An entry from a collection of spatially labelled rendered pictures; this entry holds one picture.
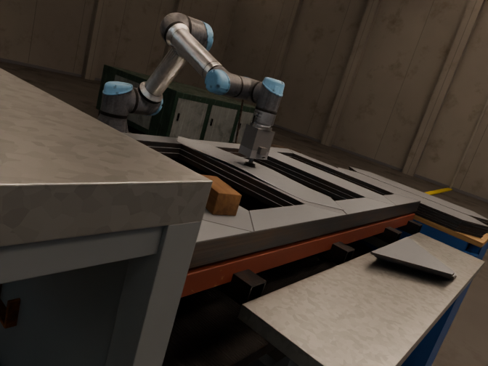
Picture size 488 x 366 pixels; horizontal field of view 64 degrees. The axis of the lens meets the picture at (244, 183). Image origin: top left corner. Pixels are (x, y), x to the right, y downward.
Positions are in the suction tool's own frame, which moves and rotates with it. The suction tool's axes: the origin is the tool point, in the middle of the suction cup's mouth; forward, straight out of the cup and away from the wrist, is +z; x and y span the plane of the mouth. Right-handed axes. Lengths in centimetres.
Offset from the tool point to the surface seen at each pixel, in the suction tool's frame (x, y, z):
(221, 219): -40, -43, -1
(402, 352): -75, -22, 11
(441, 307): -70, 10, 11
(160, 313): -70, -75, -6
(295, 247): -43.0, -19.2, 6.2
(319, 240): -41.2, -7.0, 6.2
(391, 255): -52, 15, 7
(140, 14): 1091, 459, -128
